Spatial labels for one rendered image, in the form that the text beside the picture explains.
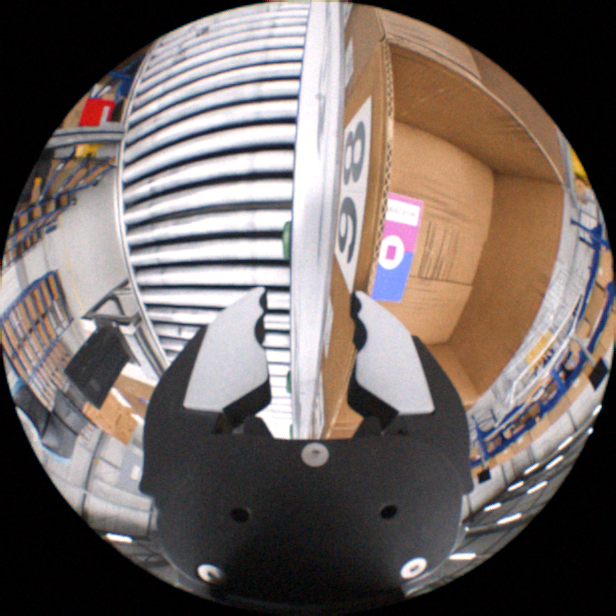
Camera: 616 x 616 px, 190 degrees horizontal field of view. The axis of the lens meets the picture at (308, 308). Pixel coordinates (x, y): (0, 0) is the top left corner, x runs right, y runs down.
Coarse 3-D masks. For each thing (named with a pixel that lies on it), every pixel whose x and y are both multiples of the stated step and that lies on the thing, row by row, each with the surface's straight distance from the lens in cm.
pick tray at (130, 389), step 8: (120, 376) 135; (120, 384) 131; (128, 384) 126; (136, 384) 122; (144, 384) 119; (120, 392) 142; (128, 392) 122; (136, 392) 118; (144, 392) 115; (128, 400) 148; (136, 400) 153; (136, 408) 153; (144, 408) 149
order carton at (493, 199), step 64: (384, 64) 15; (384, 128) 13; (448, 128) 31; (512, 128) 27; (384, 192) 11; (448, 192) 34; (512, 192) 40; (448, 256) 37; (512, 256) 38; (448, 320) 44; (512, 320) 37
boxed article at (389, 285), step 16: (400, 208) 28; (416, 208) 29; (400, 224) 28; (416, 224) 29; (384, 240) 28; (400, 240) 29; (416, 240) 30; (384, 256) 28; (400, 256) 29; (384, 272) 29; (400, 272) 30; (384, 288) 30; (400, 288) 32
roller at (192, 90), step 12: (228, 72) 57; (240, 72) 55; (252, 72) 54; (264, 72) 53; (276, 72) 53; (288, 72) 52; (192, 84) 60; (204, 84) 58; (216, 84) 56; (228, 84) 56; (240, 84) 56; (168, 96) 63; (180, 96) 61; (192, 96) 60; (144, 108) 69; (156, 108) 66; (132, 120) 72
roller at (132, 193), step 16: (208, 160) 47; (224, 160) 45; (240, 160) 43; (256, 160) 42; (272, 160) 42; (288, 160) 41; (160, 176) 54; (176, 176) 51; (192, 176) 48; (208, 176) 47; (224, 176) 46; (128, 192) 63; (144, 192) 58
